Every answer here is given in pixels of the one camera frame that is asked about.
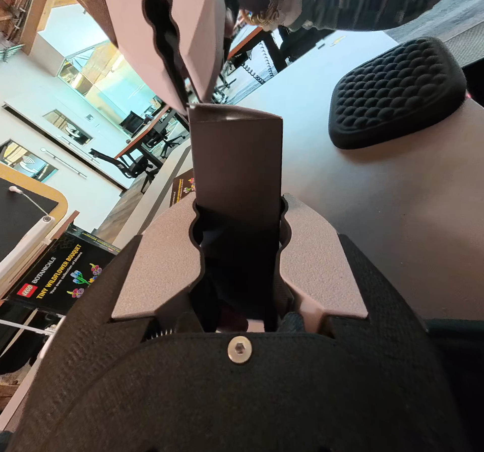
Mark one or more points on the lego instruction booklet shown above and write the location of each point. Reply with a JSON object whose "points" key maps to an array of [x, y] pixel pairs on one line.
{"points": [[183, 192]]}

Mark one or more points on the black padded chair armrest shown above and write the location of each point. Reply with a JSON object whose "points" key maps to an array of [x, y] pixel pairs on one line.
{"points": [[398, 93]]}

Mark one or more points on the black rectangular block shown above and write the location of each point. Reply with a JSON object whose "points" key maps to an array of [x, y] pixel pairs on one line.
{"points": [[238, 165]]}

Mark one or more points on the grey mesh office chair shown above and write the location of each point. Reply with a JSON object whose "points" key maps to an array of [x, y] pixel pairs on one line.
{"points": [[465, 44]]}

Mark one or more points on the black lego set box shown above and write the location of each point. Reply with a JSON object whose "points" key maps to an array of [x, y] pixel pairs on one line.
{"points": [[57, 274]]}

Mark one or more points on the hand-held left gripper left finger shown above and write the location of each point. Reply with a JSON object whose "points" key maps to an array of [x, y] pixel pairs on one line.
{"points": [[159, 270]]}

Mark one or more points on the wooden office desk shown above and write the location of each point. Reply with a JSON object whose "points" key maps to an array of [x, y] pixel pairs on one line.
{"points": [[246, 41], [151, 134]]}

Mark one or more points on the person's left hand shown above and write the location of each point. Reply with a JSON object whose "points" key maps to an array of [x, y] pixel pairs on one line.
{"points": [[232, 319]]}

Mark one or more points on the black office chair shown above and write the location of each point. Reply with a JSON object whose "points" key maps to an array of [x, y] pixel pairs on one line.
{"points": [[128, 164]]}

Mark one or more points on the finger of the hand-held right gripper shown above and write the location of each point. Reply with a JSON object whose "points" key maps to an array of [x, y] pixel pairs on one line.
{"points": [[133, 29], [200, 25]]}

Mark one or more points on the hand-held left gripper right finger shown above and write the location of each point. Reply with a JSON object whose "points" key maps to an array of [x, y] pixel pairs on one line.
{"points": [[322, 270]]}

